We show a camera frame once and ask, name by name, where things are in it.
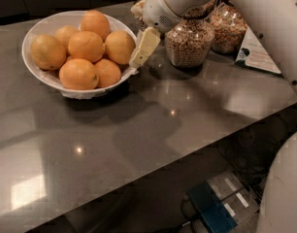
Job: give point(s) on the middle glass cereal jar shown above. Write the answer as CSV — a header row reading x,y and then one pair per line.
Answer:
x,y
189,42

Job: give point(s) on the orange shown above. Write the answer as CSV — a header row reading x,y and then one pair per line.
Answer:
x,y
119,46
86,45
78,74
96,22
108,73
47,52
64,34

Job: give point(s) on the glass cereal jar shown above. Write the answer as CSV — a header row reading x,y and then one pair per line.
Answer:
x,y
189,42
139,18
229,27

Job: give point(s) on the allergens information sign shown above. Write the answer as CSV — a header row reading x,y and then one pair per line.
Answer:
x,y
252,55

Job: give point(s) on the right glass cereal jar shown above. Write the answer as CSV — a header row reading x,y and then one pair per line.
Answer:
x,y
229,27

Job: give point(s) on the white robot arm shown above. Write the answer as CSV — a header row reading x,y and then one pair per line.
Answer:
x,y
274,23

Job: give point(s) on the blue box on floor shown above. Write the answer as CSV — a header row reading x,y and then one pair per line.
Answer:
x,y
210,209

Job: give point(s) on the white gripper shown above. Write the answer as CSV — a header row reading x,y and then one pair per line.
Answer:
x,y
157,11

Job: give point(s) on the left glass cereal jar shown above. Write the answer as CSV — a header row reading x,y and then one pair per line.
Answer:
x,y
139,18

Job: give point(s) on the grey device on floor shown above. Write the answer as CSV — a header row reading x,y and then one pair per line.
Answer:
x,y
237,200

